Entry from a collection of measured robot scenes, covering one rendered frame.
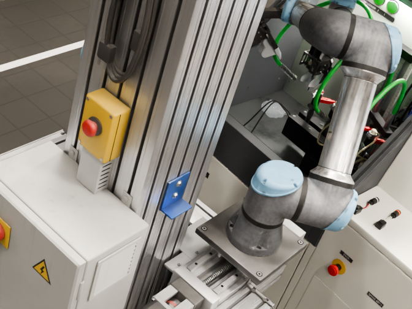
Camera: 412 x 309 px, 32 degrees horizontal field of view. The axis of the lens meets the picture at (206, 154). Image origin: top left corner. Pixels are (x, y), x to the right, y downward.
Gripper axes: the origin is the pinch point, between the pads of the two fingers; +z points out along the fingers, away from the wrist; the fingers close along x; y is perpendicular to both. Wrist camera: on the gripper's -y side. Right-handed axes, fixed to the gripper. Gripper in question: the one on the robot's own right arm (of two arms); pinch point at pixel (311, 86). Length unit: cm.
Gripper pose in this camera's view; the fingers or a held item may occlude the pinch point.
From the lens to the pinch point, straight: 249.5
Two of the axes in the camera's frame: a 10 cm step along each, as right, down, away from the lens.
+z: -2.6, 7.6, 6.0
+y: -7.1, 2.7, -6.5
